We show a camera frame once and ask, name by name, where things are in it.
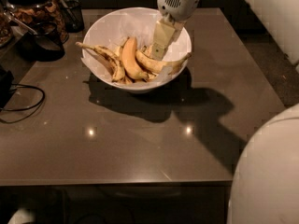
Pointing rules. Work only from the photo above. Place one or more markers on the black device left edge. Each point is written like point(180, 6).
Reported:
point(6, 79)

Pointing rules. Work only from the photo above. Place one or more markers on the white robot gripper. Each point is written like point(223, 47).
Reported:
point(179, 3)

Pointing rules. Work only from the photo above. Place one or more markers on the glass jar left edge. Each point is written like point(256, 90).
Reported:
point(6, 33)

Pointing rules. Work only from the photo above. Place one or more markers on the brown spotted banana left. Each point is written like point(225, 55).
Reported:
point(110, 56)

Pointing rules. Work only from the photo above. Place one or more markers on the white object under table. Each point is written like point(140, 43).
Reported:
point(22, 216)

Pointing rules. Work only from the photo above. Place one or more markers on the dark spotted banana back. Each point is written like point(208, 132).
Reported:
point(147, 50)

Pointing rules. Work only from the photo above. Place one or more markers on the black mesh cup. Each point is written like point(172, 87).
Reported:
point(72, 15)

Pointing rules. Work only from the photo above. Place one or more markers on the bright yellow banana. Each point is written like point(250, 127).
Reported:
point(132, 68)

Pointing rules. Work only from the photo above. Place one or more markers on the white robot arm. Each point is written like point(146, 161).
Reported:
point(265, 188)

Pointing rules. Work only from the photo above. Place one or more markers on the glass jar with black lid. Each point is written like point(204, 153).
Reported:
point(32, 12)

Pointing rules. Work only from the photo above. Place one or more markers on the black mug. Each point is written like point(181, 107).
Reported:
point(43, 46)

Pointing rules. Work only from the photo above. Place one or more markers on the white ceramic bowl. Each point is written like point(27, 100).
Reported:
point(102, 31)

